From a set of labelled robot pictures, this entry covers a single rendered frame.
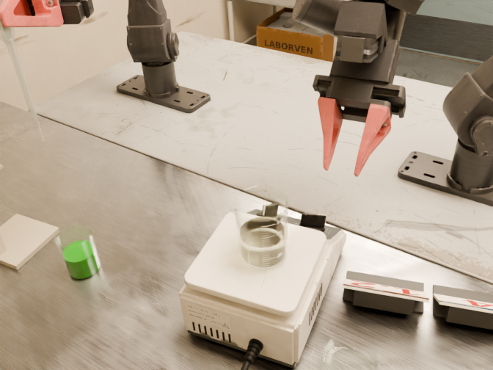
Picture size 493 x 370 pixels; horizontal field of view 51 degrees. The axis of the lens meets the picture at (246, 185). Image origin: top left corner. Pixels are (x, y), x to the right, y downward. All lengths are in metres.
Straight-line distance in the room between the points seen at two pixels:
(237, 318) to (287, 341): 0.05
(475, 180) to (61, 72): 1.73
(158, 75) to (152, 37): 0.08
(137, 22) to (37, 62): 1.18
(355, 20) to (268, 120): 0.44
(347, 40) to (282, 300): 0.26
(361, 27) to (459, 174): 0.32
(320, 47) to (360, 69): 2.14
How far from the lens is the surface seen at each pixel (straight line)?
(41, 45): 2.12
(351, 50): 0.54
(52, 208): 0.81
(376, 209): 0.75
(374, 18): 0.54
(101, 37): 2.30
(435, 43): 3.55
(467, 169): 0.78
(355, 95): 0.59
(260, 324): 0.52
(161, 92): 1.03
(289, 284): 0.52
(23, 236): 0.77
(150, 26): 0.97
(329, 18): 0.62
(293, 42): 2.80
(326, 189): 0.77
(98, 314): 0.64
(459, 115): 0.72
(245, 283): 0.52
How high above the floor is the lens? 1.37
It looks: 37 degrees down
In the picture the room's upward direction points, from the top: 3 degrees counter-clockwise
